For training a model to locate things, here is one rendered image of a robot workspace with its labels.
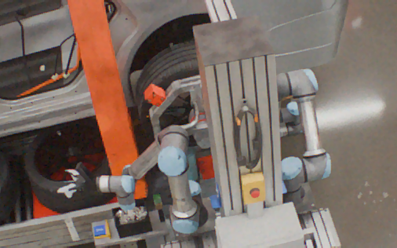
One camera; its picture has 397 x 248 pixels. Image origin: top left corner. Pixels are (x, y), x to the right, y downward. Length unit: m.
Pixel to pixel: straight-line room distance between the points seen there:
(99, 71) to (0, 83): 1.44
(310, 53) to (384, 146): 1.02
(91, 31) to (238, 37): 0.97
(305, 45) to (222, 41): 1.80
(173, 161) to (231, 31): 0.67
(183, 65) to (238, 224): 1.16
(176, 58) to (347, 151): 1.58
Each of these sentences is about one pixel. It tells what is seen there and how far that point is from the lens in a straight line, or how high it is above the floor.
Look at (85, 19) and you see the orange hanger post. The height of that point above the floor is 1.78.
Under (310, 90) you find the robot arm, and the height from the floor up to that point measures 1.30.
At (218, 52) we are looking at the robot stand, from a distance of 2.52.
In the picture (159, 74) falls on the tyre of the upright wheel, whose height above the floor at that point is 1.13.
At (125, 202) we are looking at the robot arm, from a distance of 3.30.
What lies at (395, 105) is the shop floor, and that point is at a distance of 5.35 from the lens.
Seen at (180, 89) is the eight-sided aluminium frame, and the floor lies 1.11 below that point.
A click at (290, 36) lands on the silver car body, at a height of 1.02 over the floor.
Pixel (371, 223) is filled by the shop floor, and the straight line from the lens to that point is 4.56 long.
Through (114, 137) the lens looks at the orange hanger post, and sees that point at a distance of 3.76.
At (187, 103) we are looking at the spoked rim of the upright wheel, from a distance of 4.04.
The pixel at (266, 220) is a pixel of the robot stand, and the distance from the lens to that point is 3.00.
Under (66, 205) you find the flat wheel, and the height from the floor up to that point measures 0.37.
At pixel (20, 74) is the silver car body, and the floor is 0.80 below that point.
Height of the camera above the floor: 3.57
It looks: 43 degrees down
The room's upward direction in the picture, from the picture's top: 9 degrees counter-clockwise
